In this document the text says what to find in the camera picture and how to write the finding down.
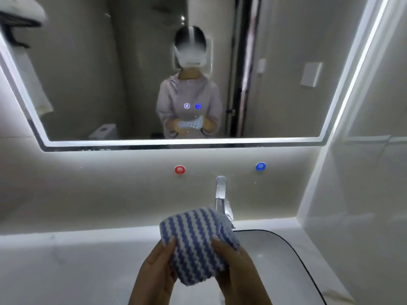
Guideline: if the chrome faucet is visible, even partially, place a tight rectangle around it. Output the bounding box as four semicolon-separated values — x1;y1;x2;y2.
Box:
213;175;237;230

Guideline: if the black-rimmed white sink basin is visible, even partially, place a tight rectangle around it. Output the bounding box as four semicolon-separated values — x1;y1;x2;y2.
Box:
233;229;329;305

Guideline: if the LED-lit wall mirror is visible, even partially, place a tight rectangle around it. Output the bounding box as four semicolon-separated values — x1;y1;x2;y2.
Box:
0;0;391;153

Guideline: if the blue white striped cloth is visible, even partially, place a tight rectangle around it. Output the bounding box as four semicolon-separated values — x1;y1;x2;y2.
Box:
159;206;241;287

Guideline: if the person's right hand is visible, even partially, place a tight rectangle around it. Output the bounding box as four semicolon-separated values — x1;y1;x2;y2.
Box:
211;237;282;305

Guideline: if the person's left hand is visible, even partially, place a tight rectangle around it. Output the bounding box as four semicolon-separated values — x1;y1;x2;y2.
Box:
128;236;178;305

